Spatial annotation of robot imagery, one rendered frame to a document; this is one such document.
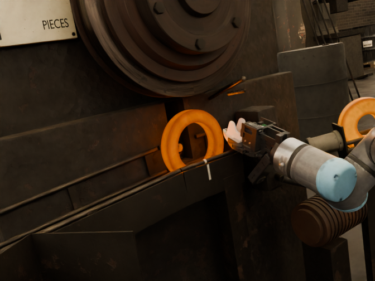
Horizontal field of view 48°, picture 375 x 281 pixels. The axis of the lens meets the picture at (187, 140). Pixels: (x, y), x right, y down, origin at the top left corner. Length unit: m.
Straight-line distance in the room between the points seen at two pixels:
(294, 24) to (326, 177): 4.45
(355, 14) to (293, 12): 7.79
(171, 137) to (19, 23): 0.42
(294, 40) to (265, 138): 4.27
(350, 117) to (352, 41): 7.82
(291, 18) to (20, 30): 4.47
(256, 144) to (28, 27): 0.59
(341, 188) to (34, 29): 0.75
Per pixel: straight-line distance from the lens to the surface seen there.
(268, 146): 1.04
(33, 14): 1.02
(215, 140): 1.10
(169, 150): 1.02
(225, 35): 0.99
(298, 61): 3.67
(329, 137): 1.22
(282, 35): 5.44
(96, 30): 0.92
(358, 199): 1.06
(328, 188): 0.92
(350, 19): 12.79
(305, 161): 0.95
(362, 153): 1.05
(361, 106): 1.25
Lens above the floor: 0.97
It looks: 11 degrees down
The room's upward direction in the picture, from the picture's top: 10 degrees counter-clockwise
